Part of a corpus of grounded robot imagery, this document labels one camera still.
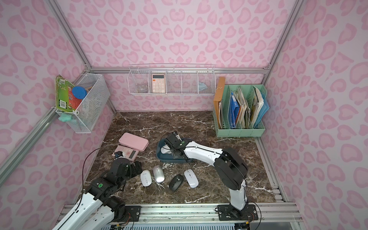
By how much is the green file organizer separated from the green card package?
86cm

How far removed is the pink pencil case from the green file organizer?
1.72 feet

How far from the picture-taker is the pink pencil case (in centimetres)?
99

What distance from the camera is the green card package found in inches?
26.6
